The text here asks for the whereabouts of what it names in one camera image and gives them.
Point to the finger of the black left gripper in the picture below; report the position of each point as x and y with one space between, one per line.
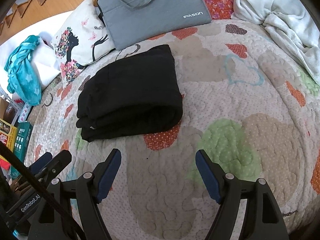
55 166
38 165

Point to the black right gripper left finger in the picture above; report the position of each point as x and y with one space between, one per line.
88 190

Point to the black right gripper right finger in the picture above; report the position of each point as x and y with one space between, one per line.
263 218

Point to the black pants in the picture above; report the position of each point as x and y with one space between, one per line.
131 96

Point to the green box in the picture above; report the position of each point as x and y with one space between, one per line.
24 131

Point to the yellow box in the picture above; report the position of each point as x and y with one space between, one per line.
8 134

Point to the teal star cloth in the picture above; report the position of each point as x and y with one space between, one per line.
22 79

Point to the heart pattern quilt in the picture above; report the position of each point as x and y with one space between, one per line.
251 107

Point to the white printed pillow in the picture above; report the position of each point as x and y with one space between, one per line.
81 40

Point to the grey laptop bag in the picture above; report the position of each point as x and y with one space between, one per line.
131 21

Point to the white fleece blanket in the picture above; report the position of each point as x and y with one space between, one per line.
289 24

